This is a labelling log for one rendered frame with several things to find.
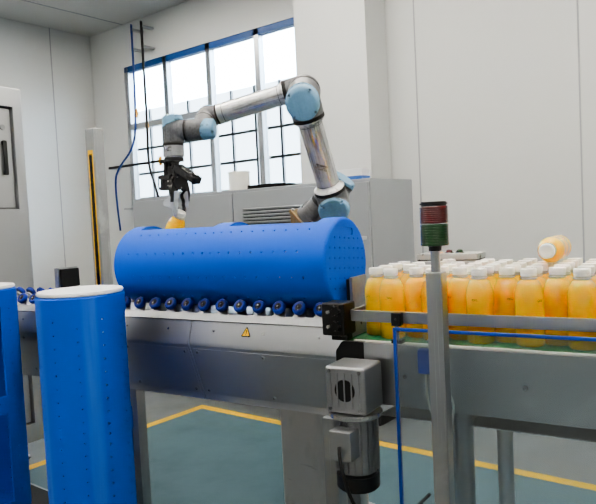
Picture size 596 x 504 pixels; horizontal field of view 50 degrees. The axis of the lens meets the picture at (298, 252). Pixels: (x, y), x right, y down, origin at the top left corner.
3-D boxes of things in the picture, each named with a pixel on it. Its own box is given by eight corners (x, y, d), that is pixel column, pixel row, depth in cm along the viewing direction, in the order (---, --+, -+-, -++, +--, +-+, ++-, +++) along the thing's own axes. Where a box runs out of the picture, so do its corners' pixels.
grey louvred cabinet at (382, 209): (192, 369, 546) (182, 198, 539) (421, 405, 413) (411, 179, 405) (141, 384, 504) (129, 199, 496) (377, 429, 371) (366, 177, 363)
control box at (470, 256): (428, 281, 221) (427, 251, 220) (486, 281, 210) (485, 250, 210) (417, 284, 212) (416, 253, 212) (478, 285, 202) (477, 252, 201)
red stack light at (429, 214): (425, 223, 150) (424, 206, 150) (452, 222, 147) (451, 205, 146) (415, 224, 145) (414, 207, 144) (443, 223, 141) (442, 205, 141)
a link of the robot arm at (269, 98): (316, 63, 235) (193, 102, 245) (315, 71, 226) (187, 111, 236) (325, 93, 240) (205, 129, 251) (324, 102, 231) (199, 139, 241)
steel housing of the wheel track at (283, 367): (-9, 355, 323) (-14, 288, 321) (390, 402, 210) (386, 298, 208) (-66, 368, 299) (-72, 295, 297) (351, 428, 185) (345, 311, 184)
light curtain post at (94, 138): (117, 481, 313) (94, 130, 304) (126, 484, 310) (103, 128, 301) (107, 486, 308) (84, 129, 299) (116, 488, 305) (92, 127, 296)
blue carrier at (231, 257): (168, 299, 256) (167, 228, 257) (367, 306, 210) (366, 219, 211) (113, 304, 232) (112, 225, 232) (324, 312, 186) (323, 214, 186)
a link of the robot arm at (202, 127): (216, 111, 235) (187, 113, 236) (211, 121, 226) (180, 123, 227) (219, 132, 239) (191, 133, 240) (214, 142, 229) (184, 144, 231)
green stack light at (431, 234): (426, 244, 150) (425, 223, 150) (453, 244, 147) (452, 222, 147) (416, 246, 145) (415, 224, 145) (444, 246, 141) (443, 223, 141)
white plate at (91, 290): (98, 293, 198) (99, 297, 198) (136, 283, 225) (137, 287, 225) (17, 295, 203) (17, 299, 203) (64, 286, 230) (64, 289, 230)
